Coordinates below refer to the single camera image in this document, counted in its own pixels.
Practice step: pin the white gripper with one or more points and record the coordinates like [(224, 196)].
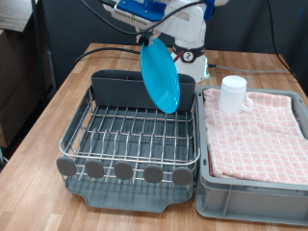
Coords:
[(186, 25)]

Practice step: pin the blue plastic plate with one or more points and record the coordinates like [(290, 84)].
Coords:
[(160, 80)]

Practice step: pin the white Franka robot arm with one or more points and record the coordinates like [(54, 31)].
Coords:
[(192, 48)]

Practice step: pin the dark grey cutlery holder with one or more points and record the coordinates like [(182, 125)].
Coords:
[(118, 91)]

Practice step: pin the white plastic mug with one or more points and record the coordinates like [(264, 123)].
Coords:
[(231, 96)]

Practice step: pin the black metal pole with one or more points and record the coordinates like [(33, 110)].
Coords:
[(38, 48)]

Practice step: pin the wooden shelf board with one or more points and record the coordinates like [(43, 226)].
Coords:
[(12, 12)]

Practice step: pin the brown cardboard box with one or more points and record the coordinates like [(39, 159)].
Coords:
[(16, 80)]

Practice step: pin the pink checkered towel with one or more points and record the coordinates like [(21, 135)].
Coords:
[(256, 134)]

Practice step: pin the grey plastic drain tray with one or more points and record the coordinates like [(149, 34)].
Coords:
[(128, 200)]

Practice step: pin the grey plastic crate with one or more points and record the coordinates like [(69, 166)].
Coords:
[(256, 205)]

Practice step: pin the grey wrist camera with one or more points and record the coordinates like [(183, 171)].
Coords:
[(131, 17)]

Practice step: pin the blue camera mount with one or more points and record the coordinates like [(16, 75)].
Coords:
[(141, 8)]

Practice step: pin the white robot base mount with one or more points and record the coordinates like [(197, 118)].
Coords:
[(194, 69)]

